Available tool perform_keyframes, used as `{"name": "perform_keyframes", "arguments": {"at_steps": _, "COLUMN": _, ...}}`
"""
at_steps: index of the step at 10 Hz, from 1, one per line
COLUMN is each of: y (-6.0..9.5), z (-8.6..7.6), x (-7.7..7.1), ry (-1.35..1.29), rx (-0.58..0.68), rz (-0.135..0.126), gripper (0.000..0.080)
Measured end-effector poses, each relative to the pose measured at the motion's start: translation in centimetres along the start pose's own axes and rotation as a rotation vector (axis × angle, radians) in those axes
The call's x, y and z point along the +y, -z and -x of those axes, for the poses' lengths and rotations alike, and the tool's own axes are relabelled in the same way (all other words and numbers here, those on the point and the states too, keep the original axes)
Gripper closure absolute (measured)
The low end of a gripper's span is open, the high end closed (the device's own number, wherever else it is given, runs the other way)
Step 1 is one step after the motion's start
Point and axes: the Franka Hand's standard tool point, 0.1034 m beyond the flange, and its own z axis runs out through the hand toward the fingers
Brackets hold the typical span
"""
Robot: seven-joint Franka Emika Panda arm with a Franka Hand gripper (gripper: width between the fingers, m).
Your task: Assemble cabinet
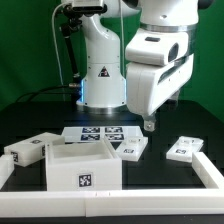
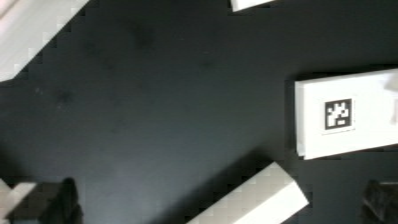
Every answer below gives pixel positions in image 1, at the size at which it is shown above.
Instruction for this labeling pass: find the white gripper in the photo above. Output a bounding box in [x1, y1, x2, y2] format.
[126, 55, 194, 130]

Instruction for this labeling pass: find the white cabinet door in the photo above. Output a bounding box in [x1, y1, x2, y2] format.
[116, 136, 148, 162]
[166, 136, 204, 163]

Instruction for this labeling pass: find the white cabinet box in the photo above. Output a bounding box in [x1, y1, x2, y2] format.
[45, 138, 122, 191]

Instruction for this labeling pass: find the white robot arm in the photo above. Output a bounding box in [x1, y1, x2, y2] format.
[61, 0, 214, 131]

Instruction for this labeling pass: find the white cabinet top block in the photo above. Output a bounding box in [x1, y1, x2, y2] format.
[4, 132, 65, 167]

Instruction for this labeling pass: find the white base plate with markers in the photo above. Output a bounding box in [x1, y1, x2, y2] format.
[62, 126, 143, 143]

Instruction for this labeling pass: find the black cable on table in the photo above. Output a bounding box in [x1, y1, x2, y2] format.
[15, 84, 83, 103]

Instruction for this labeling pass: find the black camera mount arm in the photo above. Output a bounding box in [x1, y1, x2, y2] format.
[60, 4, 81, 82]

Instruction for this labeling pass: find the white cable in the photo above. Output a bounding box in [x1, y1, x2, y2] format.
[51, 2, 73, 101]

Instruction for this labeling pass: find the white U-shaped boundary frame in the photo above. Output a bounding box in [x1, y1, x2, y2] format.
[0, 152, 224, 218]

